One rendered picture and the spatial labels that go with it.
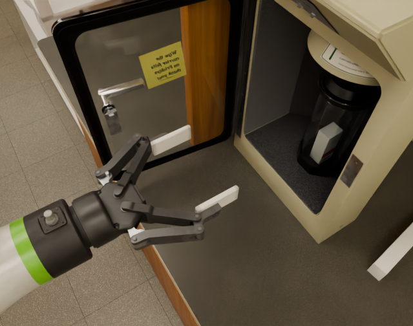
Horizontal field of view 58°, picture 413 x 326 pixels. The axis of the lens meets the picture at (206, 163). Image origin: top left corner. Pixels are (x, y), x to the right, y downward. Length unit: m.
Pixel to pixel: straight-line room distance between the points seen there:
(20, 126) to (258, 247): 1.93
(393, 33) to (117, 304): 1.61
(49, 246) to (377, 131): 0.45
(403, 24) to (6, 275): 0.49
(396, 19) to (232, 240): 0.58
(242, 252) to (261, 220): 0.09
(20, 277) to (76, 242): 0.07
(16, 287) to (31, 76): 2.35
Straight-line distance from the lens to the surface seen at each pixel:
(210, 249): 0.82
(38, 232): 0.51
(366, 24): 0.36
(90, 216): 0.52
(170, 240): 0.52
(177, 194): 0.88
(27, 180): 2.23
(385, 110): 0.54
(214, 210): 0.53
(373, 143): 0.58
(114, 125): 0.71
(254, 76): 0.77
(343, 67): 0.60
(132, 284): 1.81
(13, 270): 0.52
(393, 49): 0.39
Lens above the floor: 1.70
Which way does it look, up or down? 55 degrees down
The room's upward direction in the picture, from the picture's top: straight up
